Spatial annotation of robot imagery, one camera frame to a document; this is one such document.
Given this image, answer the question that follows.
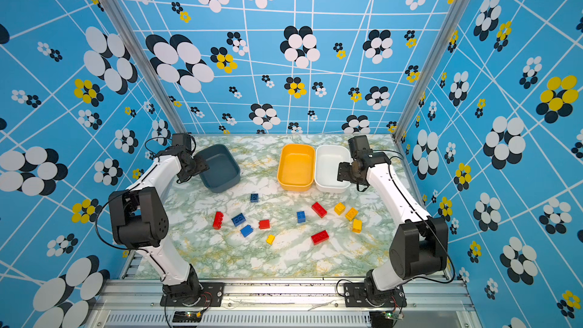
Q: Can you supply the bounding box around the white plastic bin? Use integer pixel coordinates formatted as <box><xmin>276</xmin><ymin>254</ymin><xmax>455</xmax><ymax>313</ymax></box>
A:
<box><xmin>314</xmin><ymin>145</ymin><xmax>352</xmax><ymax>194</ymax></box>

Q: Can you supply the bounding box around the dark teal plastic bin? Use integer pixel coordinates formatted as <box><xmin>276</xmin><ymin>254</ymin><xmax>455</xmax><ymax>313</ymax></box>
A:
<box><xmin>197</xmin><ymin>144</ymin><xmax>241</xmax><ymax>194</ymax></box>

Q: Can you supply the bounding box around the orange yellow lego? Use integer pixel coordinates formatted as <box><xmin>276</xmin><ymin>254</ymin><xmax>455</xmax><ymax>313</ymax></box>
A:
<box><xmin>346</xmin><ymin>208</ymin><xmax>358</xmax><ymax>222</ymax></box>

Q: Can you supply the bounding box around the long red lego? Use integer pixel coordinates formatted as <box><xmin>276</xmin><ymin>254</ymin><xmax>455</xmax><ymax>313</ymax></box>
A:
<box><xmin>213</xmin><ymin>211</ymin><xmax>224</xmax><ymax>230</ymax></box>
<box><xmin>311</xmin><ymin>230</ymin><xmax>329</xmax><ymax>245</ymax></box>
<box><xmin>311</xmin><ymin>202</ymin><xmax>328</xmax><ymax>218</ymax></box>

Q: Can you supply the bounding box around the yellow plastic bin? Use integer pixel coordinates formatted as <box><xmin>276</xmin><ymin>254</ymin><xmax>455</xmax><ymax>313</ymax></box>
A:
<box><xmin>277</xmin><ymin>144</ymin><xmax>316</xmax><ymax>192</ymax></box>

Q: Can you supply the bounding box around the dark blue lego brick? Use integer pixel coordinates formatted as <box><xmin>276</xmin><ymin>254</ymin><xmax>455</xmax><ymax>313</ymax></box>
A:
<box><xmin>232</xmin><ymin>214</ymin><xmax>246</xmax><ymax>227</ymax></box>

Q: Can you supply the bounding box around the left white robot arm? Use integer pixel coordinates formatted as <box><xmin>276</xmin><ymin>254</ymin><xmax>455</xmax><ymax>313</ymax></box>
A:
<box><xmin>109</xmin><ymin>145</ymin><xmax>208</xmax><ymax>306</ymax></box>

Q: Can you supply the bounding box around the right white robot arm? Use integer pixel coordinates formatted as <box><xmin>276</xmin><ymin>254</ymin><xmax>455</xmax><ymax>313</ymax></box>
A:
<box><xmin>337</xmin><ymin>153</ymin><xmax>449</xmax><ymax>306</ymax></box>

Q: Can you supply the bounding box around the blue lego centre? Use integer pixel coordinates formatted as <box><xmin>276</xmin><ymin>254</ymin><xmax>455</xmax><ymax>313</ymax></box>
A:
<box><xmin>297</xmin><ymin>211</ymin><xmax>306</xmax><ymax>223</ymax></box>

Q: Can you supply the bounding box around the light blue lego brick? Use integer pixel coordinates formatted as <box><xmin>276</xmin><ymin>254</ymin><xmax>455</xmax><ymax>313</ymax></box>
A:
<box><xmin>241</xmin><ymin>225</ymin><xmax>254</xmax><ymax>238</ymax></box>

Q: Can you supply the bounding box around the small red lego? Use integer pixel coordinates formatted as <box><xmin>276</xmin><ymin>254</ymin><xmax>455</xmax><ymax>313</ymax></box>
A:
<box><xmin>259</xmin><ymin>220</ymin><xmax>270</xmax><ymax>230</ymax></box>

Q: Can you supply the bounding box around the right circuit board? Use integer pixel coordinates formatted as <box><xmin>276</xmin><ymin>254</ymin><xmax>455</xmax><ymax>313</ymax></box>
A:
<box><xmin>369</xmin><ymin>311</ymin><xmax>401</xmax><ymax>328</ymax></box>

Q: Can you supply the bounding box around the circuit board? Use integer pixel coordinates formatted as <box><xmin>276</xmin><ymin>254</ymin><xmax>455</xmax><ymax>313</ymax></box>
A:
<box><xmin>172</xmin><ymin>311</ymin><xmax>202</xmax><ymax>323</ymax></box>
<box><xmin>369</xmin><ymin>311</ymin><xmax>401</xmax><ymax>328</ymax></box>

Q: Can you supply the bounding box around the left circuit board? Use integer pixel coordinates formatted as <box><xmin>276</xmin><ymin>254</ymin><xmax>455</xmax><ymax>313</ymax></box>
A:
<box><xmin>172</xmin><ymin>311</ymin><xmax>202</xmax><ymax>323</ymax></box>

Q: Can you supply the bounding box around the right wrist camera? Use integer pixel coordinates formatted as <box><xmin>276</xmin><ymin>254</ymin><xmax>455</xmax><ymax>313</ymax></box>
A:
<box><xmin>348</xmin><ymin>135</ymin><xmax>372</xmax><ymax>159</ymax></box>

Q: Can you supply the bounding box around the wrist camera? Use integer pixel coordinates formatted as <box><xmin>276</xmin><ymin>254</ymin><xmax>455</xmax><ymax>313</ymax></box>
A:
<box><xmin>348</xmin><ymin>135</ymin><xmax>372</xmax><ymax>159</ymax></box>
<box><xmin>172</xmin><ymin>133</ymin><xmax>197</xmax><ymax>153</ymax></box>

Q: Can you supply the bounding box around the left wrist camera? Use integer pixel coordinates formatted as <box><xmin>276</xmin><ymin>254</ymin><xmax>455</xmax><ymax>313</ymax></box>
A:
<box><xmin>172</xmin><ymin>133</ymin><xmax>197</xmax><ymax>153</ymax></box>

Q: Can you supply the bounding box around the aluminium corner post left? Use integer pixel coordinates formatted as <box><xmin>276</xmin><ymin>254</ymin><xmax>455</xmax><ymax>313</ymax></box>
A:
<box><xmin>100</xmin><ymin>0</ymin><xmax>187</xmax><ymax>133</ymax></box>

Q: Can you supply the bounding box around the aluminium corner post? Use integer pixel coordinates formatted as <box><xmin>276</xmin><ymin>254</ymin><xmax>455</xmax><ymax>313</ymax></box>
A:
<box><xmin>394</xmin><ymin>0</ymin><xmax>471</xmax><ymax>141</ymax></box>
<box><xmin>100</xmin><ymin>0</ymin><xmax>187</xmax><ymax>133</ymax></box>

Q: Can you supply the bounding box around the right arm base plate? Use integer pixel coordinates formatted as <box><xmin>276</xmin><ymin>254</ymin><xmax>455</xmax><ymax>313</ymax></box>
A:
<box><xmin>341</xmin><ymin>282</ymin><xmax>407</xmax><ymax>310</ymax></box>

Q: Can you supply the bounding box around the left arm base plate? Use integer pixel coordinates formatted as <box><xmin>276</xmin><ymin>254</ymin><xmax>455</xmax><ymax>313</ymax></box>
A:
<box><xmin>160</xmin><ymin>282</ymin><xmax>226</xmax><ymax>308</ymax></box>

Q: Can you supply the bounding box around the aluminium front rail frame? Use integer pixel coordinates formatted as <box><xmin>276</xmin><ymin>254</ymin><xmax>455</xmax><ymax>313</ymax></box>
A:
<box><xmin>87</xmin><ymin>278</ymin><xmax>481</xmax><ymax>327</ymax></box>

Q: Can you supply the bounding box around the aluminium corner post right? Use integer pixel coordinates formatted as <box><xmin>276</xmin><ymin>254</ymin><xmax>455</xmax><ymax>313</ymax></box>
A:
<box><xmin>394</xmin><ymin>0</ymin><xmax>471</xmax><ymax>141</ymax></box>

